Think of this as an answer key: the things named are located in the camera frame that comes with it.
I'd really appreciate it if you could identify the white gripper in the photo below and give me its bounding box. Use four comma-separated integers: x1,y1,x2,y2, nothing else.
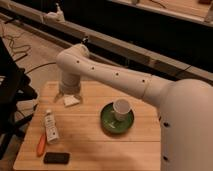
53,83,83,103

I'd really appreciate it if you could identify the white tube with cap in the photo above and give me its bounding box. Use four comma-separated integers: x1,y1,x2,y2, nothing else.
44,109,59,144

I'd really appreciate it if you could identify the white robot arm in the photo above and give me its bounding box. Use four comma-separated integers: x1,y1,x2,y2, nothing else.
56,44,213,171

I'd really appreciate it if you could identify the white ceramic cup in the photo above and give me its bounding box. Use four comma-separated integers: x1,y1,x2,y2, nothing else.
113,99,131,121

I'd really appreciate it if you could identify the white rectangular block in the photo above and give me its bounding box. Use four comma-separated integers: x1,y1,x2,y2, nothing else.
64,95,80,107

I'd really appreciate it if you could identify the black chair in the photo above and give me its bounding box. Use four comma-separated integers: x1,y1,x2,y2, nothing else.
0,37,37,160

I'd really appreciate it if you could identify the green plate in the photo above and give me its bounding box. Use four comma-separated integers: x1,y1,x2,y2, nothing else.
100,103,134,134

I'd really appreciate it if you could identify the black phone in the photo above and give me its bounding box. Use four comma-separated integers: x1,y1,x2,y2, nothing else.
43,152,70,164

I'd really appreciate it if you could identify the black floor cable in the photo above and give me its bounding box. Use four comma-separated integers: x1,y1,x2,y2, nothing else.
24,61,58,75

